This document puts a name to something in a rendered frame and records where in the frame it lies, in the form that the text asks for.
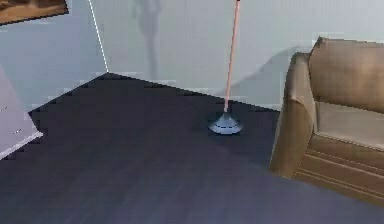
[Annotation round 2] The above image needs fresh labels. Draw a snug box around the pink pole floor lamp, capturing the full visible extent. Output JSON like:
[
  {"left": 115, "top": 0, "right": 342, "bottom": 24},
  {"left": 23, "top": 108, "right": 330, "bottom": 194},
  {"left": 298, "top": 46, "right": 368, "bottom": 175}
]
[{"left": 208, "top": 0, "right": 244, "bottom": 136}]

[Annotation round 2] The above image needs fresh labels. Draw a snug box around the brown leather armchair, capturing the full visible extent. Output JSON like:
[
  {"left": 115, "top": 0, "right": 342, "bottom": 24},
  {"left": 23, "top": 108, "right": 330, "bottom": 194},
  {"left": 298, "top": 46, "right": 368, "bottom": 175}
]
[{"left": 269, "top": 36, "right": 384, "bottom": 208}]

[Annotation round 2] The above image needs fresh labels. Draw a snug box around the brown framed wall picture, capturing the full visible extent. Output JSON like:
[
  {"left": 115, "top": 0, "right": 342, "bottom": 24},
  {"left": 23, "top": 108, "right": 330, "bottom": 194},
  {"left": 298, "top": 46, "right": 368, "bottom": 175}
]
[{"left": 0, "top": 0, "right": 70, "bottom": 26}]

